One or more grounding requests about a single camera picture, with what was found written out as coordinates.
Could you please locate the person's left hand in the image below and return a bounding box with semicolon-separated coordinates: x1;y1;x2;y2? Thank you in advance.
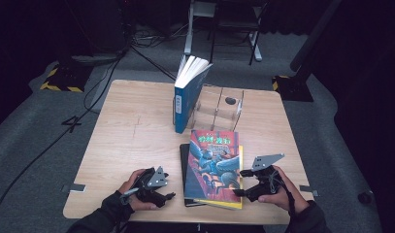
117;167;161;213

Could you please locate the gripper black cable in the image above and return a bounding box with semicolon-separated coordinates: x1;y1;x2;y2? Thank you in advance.
115;186;142;233
271;170;299;229

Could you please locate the long black floor cable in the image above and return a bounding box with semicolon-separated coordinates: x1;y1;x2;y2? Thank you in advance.
0;48;128;227

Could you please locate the bundle of floor cables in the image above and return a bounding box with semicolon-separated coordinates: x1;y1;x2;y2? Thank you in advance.
130;21;190;49

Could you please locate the black slanted pole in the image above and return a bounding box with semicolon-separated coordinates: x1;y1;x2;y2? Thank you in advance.
288;0;344;73

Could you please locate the dark equipment cabinet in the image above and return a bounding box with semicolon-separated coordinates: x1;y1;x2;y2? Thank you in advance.
63;0;135;57

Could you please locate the thin black floor cable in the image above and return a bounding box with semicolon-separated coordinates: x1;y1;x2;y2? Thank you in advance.
129;44;180;82

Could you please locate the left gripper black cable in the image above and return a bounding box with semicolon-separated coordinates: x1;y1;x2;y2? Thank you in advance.
115;186;142;233

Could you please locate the yellow book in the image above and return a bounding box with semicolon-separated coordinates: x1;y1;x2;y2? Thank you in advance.
193;144;245;211

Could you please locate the person's right hand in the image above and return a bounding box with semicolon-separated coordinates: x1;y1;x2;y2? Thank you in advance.
257;165;312;215

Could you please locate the red illustrated book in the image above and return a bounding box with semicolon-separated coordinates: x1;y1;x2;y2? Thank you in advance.
183;128;242;205

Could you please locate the black base with yellow stripes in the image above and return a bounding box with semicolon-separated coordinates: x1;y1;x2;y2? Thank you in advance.
271;74;315;104
39;62;95;93

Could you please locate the black book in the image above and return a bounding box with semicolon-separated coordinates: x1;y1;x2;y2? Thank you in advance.
179;143;207;209

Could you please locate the clear acrylic book rack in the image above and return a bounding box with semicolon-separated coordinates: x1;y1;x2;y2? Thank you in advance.
171;83;246;133

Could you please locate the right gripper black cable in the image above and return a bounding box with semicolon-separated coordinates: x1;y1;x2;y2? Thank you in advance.
271;170;299;229

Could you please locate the white desk frame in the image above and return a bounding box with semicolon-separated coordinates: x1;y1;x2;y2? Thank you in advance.
182;0;264;63

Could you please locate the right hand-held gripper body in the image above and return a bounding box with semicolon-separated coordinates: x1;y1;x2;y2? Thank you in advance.
247;152;286;202

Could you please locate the grey tape strip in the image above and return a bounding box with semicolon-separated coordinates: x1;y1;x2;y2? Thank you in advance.
60;183;87;194
298;184;320;198

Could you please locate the blue book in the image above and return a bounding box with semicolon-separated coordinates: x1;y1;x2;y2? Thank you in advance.
173;53;214;135

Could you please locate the black metal chair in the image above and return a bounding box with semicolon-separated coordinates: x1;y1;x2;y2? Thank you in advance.
208;0;271;66

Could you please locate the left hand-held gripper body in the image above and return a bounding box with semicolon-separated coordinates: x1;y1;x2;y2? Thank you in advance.
130;165;170;209

